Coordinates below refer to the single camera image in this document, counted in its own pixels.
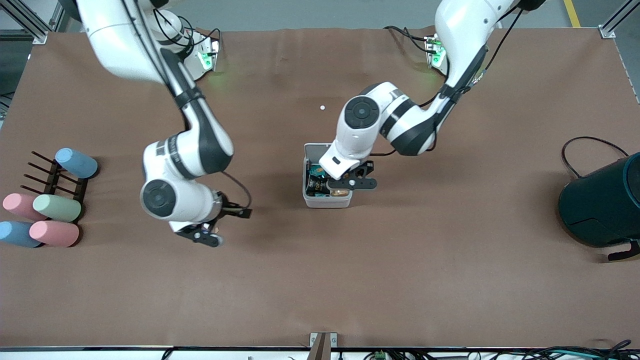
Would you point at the small white lidded bin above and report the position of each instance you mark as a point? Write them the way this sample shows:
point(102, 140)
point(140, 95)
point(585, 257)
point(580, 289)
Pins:
point(327, 201)

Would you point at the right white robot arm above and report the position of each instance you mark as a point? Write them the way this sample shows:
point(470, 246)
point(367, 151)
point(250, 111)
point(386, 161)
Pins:
point(200, 145)

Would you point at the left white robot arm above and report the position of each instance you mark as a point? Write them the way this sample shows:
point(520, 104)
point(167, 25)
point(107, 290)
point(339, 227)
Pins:
point(360, 130)

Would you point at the teal snack wrapper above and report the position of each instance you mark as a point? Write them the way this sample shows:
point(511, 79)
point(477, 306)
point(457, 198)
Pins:
point(316, 171)

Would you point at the black gold snack wrapper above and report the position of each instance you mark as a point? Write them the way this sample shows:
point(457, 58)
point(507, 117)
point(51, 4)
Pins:
point(316, 188)

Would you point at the brown table cover sheet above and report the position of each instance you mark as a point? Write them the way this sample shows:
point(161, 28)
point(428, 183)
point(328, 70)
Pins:
point(320, 280)

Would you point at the blue cup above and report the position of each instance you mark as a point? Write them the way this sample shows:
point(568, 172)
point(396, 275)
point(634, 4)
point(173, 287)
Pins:
point(17, 234)
point(76, 162)

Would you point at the green cup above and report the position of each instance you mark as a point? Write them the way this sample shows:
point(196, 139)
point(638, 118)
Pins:
point(56, 207)

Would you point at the pink cup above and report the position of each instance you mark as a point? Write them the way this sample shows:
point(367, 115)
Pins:
point(54, 233)
point(20, 205)

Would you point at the dark wooden cup rack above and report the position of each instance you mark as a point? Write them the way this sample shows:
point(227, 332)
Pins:
point(52, 180)

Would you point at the metal table edge bracket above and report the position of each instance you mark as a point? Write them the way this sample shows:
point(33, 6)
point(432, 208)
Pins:
point(323, 345)

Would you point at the aluminium frame profile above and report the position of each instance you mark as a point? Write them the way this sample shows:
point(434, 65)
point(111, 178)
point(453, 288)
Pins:
point(30, 22)
point(617, 20)

